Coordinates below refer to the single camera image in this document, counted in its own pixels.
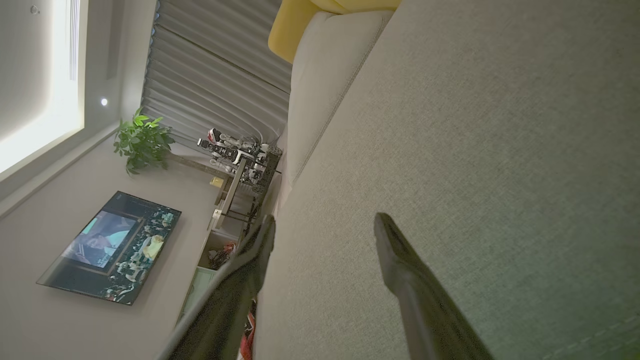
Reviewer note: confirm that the green potted plant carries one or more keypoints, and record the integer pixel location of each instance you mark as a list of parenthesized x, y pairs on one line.
[(142, 142)]

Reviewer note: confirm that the white wheeled robot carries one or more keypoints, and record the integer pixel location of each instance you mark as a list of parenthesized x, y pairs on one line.
[(240, 150)]

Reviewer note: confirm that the narrow grey sofa seat cushion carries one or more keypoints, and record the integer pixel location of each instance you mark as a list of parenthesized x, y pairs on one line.
[(325, 75)]

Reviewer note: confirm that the yellow sofa backrest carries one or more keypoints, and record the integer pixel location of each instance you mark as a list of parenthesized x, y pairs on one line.
[(287, 30)]

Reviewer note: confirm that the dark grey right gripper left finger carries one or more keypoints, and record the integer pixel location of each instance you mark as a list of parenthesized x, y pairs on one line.
[(225, 310)]

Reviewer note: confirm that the small white box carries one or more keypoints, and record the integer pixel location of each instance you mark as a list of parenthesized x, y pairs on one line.
[(217, 213)]

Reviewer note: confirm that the grey side table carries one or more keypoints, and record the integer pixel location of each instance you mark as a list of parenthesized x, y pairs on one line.
[(234, 187)]

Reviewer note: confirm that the wall-mounted flat television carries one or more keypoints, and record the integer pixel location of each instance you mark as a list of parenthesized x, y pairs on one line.
[(115, 247)]

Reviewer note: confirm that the small yellow container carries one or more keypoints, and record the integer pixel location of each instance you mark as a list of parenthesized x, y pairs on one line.
[(216, 182)]

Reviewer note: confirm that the grey pleated curtain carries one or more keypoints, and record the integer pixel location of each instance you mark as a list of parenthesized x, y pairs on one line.
[(215, 65)]

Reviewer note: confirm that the pale green TV cabinet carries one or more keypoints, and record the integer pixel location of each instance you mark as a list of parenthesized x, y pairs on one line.
[(207, 280)]

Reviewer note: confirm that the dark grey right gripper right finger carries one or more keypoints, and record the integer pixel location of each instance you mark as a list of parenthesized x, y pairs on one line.
[(425, 310)]

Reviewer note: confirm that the black and red clutter pile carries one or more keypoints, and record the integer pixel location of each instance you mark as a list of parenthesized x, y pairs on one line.
[(221, 255)]

